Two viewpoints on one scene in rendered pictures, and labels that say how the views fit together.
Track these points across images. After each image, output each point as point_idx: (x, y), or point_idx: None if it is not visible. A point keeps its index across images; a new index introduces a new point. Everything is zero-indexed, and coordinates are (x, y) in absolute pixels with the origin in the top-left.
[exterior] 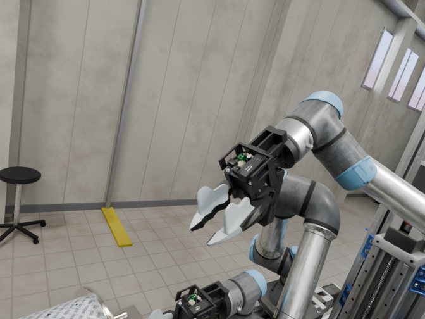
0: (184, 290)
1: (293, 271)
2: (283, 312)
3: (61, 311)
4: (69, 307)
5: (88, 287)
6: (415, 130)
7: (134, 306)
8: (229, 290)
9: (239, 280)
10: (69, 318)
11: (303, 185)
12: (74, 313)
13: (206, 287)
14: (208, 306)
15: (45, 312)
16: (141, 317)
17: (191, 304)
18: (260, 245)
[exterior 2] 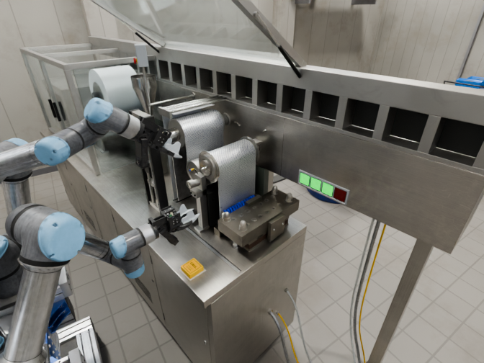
0: (176, 214)
1: (86, 235)
2: (104, 240)
3: (217, 153)
4: (215, 154)
5: (212, 156)
6: None
7: (203, 299)
8: (145, 224)
9: (135, 231)
10: (214, 152)
11: (48, 207)
12: (213, 153)
13: (162, 217)
14: (163, 210)
15: (220, 154)
16: (196, 292)
17: (172, 213)
18: (42, 351)
